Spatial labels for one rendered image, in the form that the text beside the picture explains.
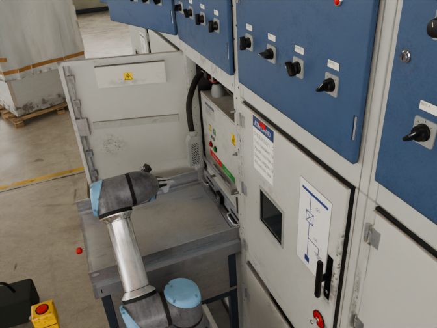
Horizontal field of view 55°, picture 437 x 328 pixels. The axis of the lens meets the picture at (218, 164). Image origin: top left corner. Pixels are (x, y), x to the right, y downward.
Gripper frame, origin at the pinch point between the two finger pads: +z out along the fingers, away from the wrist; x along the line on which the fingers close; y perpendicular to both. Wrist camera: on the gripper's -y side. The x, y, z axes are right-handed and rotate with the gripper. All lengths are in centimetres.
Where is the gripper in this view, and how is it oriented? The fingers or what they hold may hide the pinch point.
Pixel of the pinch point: (172, 180)
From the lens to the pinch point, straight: 201.7
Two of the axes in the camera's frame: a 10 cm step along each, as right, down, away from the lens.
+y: -1.0, 8.8, 4.6
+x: 3.8, 4.6, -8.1
